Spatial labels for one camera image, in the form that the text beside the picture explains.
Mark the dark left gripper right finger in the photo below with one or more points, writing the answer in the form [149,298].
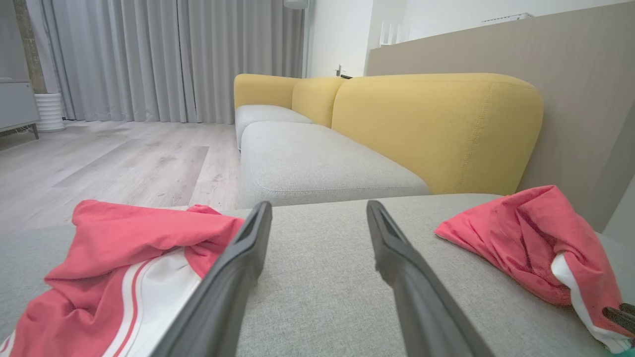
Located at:
[421,307]

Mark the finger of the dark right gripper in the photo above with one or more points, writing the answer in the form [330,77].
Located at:
[629,308]
[622,320]

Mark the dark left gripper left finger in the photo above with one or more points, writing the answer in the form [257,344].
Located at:
[223,297]

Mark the red white basketball jersey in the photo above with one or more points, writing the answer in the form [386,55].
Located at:
[124,233]

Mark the red white garment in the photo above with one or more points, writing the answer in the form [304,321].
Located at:
[521,233]

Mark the small grey sofa seat cushion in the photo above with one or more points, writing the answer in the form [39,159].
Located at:
[263,114]

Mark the yellow sofa corner backrest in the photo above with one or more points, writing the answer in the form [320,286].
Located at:
[263,89]

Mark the narrow yellow sofa backrest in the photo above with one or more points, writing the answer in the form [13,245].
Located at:
[315,99]

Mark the white ribbed cylinder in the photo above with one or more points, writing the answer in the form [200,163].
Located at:
[49,111]

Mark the beige wood-grain partition panel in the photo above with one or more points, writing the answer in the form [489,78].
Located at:
[570,59]

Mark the grey pleated curtain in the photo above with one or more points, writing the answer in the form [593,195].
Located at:
[149,49]

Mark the white upright slats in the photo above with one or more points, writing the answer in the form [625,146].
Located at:
[392,34]

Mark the grey cabinet with legs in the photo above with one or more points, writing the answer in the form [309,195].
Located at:
[17,104]

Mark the white floor lamp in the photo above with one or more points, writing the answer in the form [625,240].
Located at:
[296,4]

